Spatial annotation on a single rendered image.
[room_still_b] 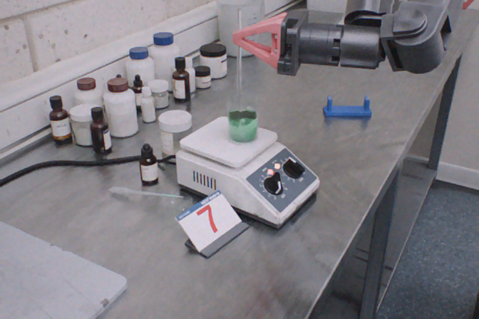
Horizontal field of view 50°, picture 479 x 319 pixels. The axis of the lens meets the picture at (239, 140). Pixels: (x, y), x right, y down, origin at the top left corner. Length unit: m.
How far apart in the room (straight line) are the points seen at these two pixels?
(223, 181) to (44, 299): 0.29
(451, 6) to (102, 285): 0.56
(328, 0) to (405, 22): 1.21
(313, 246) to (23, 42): 0.67
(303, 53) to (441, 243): 1.44
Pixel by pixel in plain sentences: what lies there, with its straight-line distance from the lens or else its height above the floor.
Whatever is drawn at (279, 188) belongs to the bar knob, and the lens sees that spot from 0.76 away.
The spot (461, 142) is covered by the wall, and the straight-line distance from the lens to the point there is 2.33.
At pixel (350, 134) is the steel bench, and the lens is 1.05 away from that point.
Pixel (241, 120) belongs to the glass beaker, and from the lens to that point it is 0.78.
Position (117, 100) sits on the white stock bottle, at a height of 0.83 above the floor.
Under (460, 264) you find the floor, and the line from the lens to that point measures 1.98.
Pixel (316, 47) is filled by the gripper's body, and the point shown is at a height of 1.01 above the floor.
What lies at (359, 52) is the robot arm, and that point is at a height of 1.01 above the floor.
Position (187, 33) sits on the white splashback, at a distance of 1.41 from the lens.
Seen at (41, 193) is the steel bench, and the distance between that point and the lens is 0.91.
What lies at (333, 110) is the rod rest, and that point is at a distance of 1.12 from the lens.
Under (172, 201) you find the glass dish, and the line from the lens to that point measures 0.83.
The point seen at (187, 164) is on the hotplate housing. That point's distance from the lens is 0.82.
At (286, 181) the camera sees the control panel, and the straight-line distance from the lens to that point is 0.80.
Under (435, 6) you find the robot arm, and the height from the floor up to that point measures 1.07.
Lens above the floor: 1.23
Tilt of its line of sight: 29 degrees down
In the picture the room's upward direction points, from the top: straight up
